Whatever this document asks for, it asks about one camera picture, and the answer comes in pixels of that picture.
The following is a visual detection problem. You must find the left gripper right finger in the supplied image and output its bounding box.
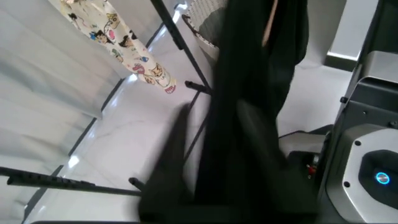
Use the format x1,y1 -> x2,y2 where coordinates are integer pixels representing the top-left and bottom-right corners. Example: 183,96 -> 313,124
236,99 -> 318,223

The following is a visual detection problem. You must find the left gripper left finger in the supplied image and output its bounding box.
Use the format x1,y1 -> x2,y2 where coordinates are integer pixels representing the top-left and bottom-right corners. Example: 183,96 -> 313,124
138,103 -> 200,223

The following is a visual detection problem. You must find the black garment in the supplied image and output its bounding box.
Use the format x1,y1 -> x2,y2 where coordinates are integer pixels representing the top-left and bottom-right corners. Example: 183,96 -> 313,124
194,0 -> 310,223

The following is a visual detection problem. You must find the cream printed garment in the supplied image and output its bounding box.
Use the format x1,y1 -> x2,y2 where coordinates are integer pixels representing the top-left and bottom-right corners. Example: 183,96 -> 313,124
58,0 -> 178,95

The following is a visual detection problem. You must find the pink clothes hanger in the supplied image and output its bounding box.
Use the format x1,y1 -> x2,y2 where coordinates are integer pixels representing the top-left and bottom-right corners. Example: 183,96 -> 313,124
261,0 -> 279,48

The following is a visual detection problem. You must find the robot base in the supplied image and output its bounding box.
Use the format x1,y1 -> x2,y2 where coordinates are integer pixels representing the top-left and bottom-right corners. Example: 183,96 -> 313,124
277,0 -> 398,223

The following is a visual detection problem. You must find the black clothes rack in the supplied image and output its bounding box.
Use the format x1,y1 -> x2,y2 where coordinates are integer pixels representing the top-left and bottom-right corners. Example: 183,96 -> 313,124
0,0 -> 215,197

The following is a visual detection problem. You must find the white laundry basket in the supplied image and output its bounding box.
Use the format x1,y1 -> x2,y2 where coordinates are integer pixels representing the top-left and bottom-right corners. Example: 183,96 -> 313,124
182,0 -> 229,68

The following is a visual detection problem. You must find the white curtain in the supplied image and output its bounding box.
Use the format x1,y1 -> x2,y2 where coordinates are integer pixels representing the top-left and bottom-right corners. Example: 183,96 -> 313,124
0,0 -> 185,223

